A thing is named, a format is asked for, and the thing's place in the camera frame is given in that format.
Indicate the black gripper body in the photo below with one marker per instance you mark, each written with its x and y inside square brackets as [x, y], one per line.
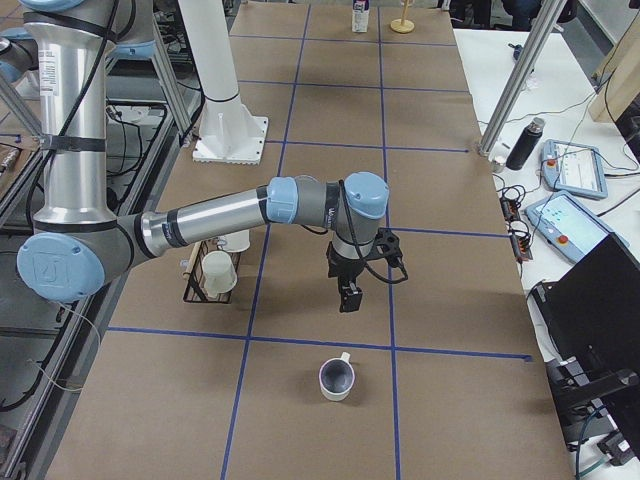
[343, 268]

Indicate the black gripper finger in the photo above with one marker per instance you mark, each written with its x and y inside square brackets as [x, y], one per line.
[354, 297]
[344, 298]

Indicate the white mug dark interior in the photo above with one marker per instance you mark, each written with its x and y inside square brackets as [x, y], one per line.
[337, 377]

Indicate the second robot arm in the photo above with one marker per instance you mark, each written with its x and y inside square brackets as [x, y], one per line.
[19, 53]

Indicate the milk carton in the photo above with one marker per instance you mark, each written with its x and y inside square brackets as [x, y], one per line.
[360, 16]

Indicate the white mug with lettering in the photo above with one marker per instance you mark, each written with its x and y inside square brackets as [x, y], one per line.
[236, 242]

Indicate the black power strip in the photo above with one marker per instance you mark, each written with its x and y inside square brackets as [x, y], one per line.
[517, 229]

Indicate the teach pendant near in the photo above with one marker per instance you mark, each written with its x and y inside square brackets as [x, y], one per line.
[567, 225]

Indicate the teach pendant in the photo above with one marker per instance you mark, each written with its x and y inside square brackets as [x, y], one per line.
[575, 168]
[567, 225]

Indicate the black water bottle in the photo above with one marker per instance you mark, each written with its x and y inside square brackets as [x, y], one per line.
[525, 144]

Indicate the black laptop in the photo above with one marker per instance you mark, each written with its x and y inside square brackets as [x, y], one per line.
[592, 312]

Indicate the wooden stand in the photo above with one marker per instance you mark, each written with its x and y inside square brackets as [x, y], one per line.
[403, 25]

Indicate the teach pendant far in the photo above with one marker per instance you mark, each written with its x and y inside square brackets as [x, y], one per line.
[575, 168]

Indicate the wooden block right edge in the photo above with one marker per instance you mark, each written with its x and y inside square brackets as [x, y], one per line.
[620, 74]

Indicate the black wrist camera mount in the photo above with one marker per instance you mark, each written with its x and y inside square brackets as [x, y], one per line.
[386, 246]

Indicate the black wire cup rack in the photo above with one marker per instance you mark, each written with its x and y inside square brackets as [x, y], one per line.
[195, 279]

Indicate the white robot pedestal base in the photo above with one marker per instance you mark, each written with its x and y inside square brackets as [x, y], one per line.
[228, 132]

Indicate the aluminium frame post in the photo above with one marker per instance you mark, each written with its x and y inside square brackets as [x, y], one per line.
[535, 42]

